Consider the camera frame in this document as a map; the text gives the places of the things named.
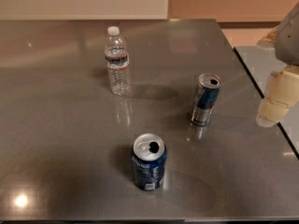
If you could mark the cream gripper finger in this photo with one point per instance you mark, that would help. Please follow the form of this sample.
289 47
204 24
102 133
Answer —
280 95

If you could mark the clear plastic water bottle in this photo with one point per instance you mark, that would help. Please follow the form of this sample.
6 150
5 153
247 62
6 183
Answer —
118 62

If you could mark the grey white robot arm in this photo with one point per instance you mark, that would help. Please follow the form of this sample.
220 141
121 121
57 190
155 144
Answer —
286 42

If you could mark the grey side table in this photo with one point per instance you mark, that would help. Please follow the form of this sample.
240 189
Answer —
259 64

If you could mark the slim blue silver energy can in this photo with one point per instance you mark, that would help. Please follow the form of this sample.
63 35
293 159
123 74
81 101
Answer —
206 94

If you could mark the dark blue soda can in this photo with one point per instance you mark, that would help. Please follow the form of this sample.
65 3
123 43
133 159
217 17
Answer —
148 156

